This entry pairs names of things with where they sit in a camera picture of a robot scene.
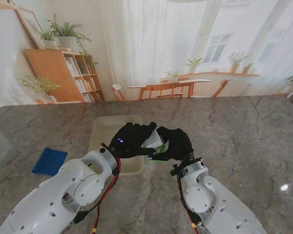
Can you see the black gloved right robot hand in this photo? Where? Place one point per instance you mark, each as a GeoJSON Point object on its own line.
{"type": "Point", "coordinates": [178, 146]}

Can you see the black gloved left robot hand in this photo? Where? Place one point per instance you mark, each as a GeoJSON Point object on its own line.
{"type": "Point", "coordinates": [129, 141]}

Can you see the cream plastic baking tray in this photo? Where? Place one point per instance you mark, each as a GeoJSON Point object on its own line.
{"type": "Point", "coordinates": [102, 131]}

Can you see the white square bottle cap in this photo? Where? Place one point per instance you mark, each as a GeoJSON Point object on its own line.
{"type": "Point", "coordinates": [153, 141]}

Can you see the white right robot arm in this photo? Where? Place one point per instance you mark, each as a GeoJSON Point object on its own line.
{"type": "Point", "coordinates": [210, 202]}

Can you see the printed room backdrop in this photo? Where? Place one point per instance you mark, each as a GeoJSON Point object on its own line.
{"type": "Point", "coordinates": [146, 48]}

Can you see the clear bottle with green base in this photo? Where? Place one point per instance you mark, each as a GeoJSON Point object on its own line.
{"type": "Point", "coordinates": [162, 148]}

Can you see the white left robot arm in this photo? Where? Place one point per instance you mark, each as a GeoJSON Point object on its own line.
{"type": "Point", "coordinates": [63, 195]}

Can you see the blue plastic scraper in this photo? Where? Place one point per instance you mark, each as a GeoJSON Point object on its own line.
{"type": "Point", "coordinates": [48, 162]}

